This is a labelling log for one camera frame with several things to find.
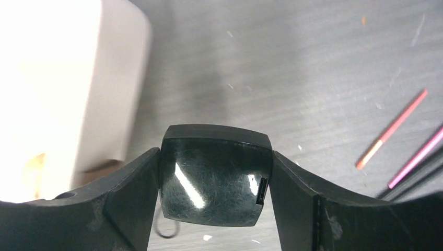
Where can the black hair loop tool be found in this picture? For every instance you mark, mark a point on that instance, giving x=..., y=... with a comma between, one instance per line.
x=164, y=228

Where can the black makeup pencil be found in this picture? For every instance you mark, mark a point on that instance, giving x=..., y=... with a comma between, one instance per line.
x=427, y=170

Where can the pink lip pencil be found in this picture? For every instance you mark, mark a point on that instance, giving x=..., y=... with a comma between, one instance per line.
x=390, y=129

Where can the pink eyebrow brush comb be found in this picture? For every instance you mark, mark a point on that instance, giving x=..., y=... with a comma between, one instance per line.
x=417, y=158

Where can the white drawer organizer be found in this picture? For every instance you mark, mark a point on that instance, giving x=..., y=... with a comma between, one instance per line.
x=71, y=77

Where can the black compact case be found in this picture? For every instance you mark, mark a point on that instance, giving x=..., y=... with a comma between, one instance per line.
x=214, y=175

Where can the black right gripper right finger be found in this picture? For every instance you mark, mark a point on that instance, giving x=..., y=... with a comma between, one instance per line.
x=314, y=214

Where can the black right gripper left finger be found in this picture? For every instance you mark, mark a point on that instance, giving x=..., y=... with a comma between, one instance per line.
x=114, y=212

